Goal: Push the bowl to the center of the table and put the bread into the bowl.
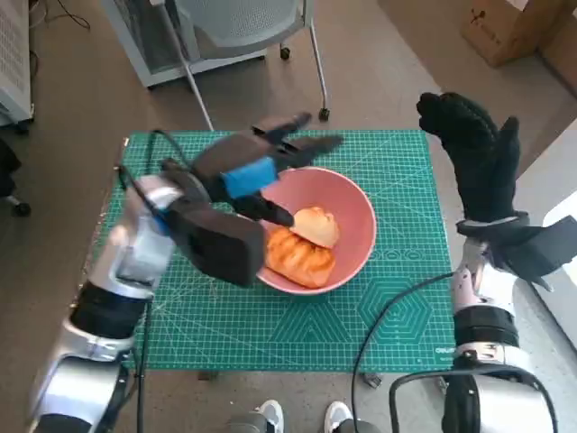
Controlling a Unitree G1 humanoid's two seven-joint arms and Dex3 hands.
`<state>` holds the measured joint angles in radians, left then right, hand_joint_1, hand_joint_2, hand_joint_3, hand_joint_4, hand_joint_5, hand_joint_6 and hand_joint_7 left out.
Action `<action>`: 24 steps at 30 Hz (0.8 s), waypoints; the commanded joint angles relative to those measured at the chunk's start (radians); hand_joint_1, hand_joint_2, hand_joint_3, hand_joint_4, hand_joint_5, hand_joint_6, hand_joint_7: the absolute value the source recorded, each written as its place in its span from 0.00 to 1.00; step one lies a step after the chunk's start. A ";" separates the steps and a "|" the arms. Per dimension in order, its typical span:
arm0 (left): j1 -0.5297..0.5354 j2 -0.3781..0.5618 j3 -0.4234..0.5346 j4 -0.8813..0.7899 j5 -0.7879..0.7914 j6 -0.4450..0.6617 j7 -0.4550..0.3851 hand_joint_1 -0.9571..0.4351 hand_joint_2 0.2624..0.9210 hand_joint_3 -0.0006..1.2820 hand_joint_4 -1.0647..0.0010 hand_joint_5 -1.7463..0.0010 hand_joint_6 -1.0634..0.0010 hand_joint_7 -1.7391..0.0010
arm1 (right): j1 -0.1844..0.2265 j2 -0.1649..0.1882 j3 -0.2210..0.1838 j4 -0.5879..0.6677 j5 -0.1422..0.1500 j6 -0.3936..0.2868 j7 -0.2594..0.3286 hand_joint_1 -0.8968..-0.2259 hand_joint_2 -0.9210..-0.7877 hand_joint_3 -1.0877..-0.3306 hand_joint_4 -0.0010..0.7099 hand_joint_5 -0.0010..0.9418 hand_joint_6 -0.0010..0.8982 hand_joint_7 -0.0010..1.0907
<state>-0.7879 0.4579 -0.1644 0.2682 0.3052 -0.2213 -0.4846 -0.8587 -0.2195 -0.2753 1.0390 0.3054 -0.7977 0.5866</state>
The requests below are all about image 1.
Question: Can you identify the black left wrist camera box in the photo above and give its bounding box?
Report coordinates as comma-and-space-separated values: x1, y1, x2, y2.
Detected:
160, 198, 270, 289

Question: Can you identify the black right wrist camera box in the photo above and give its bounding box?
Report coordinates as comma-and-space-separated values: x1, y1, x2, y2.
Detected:
490, 215, 573, 292

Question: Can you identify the black chair base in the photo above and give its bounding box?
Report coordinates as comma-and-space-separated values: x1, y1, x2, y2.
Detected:
0, 134, 32, 217

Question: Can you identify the white table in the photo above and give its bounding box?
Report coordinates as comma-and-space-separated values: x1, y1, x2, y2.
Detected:
513, 128, 577, 353

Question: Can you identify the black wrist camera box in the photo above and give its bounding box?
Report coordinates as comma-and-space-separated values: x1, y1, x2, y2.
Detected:
490, 215, 573, 292
160, 198, 270, 289

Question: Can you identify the white perforated cabinet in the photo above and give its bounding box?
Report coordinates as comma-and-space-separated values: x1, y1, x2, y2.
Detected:
0, 0, 35, 130

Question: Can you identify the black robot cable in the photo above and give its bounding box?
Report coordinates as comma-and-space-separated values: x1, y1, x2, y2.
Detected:
389, 363, 560, 433
117, 129, 190, 433
351, 272, 455, 433

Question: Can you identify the green cutting mat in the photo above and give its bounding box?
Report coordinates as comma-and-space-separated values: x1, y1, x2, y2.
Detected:
87, 129, 456, 373

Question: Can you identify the white shoe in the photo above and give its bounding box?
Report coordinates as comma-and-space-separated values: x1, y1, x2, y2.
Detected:
254, 400, 285, 433
325, 401, 352, 433

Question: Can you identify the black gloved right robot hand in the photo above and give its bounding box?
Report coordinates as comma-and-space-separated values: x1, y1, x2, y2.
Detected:
415, 92, 522, 222

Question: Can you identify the pink bowl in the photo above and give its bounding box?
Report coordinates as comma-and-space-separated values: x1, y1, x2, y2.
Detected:
254, 166, 378, 295

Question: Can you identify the grey mesh chair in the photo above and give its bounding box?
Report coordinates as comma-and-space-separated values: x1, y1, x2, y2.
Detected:
170, 0, 334, 132

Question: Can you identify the printed cardboard box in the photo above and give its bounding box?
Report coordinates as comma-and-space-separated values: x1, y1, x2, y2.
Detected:
459, 0, 549, 69

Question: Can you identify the plain cardboard box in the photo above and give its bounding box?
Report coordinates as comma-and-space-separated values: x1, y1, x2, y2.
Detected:
538, 22, 577, 105

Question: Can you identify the white glass-sided cabinet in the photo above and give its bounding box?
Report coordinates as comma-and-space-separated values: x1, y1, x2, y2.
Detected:
101, 0, 270, 89

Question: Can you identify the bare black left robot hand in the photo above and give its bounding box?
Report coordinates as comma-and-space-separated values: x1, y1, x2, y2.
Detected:
191, 112, 344, 229

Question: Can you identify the round toy bread bun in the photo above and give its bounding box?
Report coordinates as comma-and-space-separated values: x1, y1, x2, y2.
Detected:
288, 206, 341, 249

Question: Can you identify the rectangular toy bread loaf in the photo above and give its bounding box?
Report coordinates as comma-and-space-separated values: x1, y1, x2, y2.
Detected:
265, 226, 337, 290

